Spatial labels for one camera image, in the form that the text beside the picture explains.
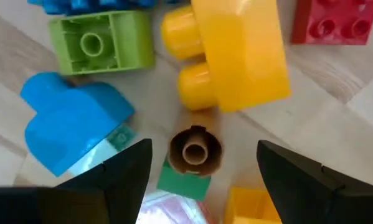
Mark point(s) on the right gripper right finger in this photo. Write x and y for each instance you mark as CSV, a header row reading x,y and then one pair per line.
x,y
323,196

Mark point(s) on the yellow toy brick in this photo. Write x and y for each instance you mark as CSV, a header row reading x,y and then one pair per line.
x,y
248,208
245,53

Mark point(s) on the blue toy brick plate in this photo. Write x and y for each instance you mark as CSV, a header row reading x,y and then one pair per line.
x,y
89,6

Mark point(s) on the light green toy brick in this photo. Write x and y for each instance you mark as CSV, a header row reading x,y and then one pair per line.
x,y
133,40

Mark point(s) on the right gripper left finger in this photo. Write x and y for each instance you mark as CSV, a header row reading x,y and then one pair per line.
x,y
64,202

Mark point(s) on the brown round toy piece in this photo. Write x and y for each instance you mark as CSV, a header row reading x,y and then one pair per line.
x,y
195,152

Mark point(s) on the red toy brick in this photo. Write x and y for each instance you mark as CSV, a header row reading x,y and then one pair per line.
x,y
332,21

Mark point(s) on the blue cloud-shaped toy brick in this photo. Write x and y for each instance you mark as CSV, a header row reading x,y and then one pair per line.
x,y
71,124

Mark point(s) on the small green toy brick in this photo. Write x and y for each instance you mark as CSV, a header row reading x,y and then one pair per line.
x,y
183,186

